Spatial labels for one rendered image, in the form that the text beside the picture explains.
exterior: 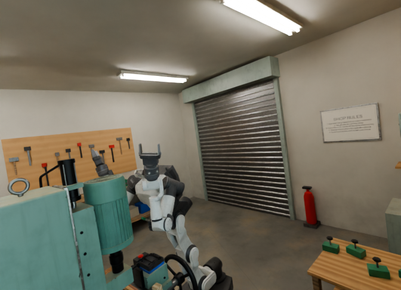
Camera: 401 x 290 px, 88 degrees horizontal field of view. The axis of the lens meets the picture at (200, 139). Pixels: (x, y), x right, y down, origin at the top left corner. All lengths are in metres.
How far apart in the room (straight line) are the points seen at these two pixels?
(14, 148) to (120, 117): 1.73
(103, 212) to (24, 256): 0.27
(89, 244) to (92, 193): 0.20
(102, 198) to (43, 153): 3.31
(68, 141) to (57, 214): 3.44
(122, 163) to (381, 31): 4.46
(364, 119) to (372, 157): 0.49
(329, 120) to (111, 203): 3.02
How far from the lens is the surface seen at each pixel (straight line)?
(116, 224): 1.02
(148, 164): 1.25
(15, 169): 4.21
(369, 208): 3.61
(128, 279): 1.21
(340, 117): 3.40
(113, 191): 0.99
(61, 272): 0.96
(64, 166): 0.98
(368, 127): 3.35
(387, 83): 3.34
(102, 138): 4.43
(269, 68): 3.51
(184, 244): 1.97
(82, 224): 0.98
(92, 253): 1.03
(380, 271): 2.02
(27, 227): 0.89
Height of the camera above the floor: 1.66
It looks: 2 degrees down
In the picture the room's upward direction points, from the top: 8 degrees counter-clockwise
